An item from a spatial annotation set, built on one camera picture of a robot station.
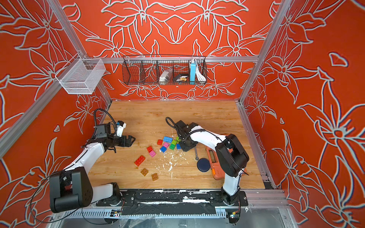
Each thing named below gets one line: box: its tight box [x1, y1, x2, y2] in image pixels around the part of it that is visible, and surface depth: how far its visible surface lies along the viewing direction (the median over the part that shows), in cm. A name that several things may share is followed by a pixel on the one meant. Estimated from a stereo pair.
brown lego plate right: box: [151, 172, 159, 182], surface depth 81 cm
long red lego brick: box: [134, 154, 146, 167], surface depth 87 cm
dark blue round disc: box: [196, 157, 211, 172], surface depth 85 cm
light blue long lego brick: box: [163, 136, 173, 143], surface depth 97 cm
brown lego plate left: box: [140, 167, 149, 177], surface depth 83 cm
